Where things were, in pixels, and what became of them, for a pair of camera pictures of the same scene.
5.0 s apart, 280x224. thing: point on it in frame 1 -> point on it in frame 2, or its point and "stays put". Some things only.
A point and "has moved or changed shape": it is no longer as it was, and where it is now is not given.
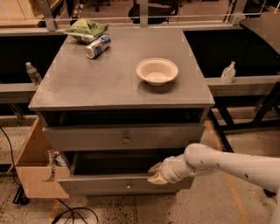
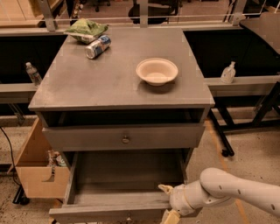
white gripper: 166,171 -> 177,197
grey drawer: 120,171 has moved or changed shape
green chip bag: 87,31 stays put
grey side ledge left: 17,93 stays put
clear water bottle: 34,73 stays put
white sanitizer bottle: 228,73 stays put
